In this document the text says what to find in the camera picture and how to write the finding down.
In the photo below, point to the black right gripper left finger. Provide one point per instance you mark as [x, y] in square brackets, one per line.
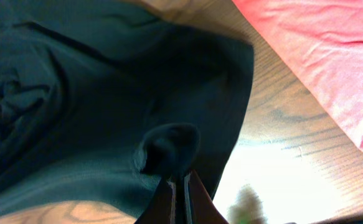
[162, 207]

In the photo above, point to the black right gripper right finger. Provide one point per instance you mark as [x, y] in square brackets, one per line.
[199, 207]

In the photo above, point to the black t-shirt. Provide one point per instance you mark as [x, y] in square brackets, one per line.
[100, 99]

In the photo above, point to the red t-shirt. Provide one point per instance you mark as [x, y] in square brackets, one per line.
[321, 41]

